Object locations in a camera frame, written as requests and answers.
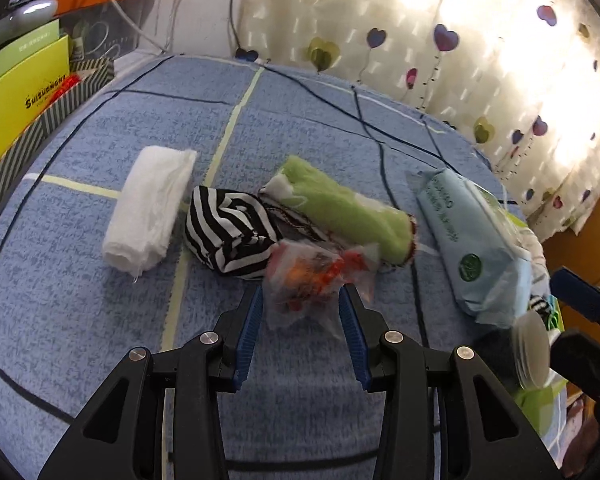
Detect heart print curtain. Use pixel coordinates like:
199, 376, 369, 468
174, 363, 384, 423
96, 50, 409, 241
236, 0, 600, 242

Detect white cord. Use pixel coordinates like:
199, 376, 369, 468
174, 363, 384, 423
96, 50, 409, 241
156, 0, 204, 54

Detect person's right hand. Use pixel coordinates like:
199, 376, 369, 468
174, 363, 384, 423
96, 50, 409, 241
561, 401, 600, 479

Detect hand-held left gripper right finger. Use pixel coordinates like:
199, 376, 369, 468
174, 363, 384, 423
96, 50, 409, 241
337, 283, 564, 480

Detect clear plastic bag orange contents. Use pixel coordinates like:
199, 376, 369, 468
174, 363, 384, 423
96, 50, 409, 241
261, 239, 382, 332

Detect wooden cabinet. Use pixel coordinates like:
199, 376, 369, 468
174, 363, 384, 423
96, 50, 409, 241
541, 194, 600, 292

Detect green towel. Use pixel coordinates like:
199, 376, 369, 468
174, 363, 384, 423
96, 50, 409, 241
257, 154, 422, 267

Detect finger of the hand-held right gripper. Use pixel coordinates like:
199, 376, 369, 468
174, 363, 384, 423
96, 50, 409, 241
550, 266, 600, 327
552, 328, 600, 412

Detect red fluffy item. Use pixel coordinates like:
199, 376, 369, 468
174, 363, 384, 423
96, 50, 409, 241
41, 71, 82, 107

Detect black white striped box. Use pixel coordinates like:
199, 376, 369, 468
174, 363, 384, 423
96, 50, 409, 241
0, 54, 117, 247

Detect silver oval object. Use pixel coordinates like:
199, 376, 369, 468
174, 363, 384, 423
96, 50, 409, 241
0, 0, 61, 49

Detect white tube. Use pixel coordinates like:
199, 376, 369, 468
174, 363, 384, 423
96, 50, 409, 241
69, 0, 149, 49

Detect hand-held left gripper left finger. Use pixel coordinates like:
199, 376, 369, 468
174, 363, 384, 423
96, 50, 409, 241
37, 284, 266, 480

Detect white rolled towel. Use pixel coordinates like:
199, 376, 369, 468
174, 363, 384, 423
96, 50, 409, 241
101, 145, 199, 278

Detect clear plastic box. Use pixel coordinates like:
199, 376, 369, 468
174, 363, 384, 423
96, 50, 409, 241
61, 0, 149, 64

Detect blue checked bed blanket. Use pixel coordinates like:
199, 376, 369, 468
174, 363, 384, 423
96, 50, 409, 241
0, 52, 572, 480

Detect green flat box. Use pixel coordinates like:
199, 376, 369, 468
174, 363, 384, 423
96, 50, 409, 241
0, 19, 62, 94

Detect black white striped cloth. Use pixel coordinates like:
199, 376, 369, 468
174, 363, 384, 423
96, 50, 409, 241
184, 185, 287, 279

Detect light blue wet wipes pack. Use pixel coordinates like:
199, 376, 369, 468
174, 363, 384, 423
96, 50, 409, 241
405, 168, 537, 331

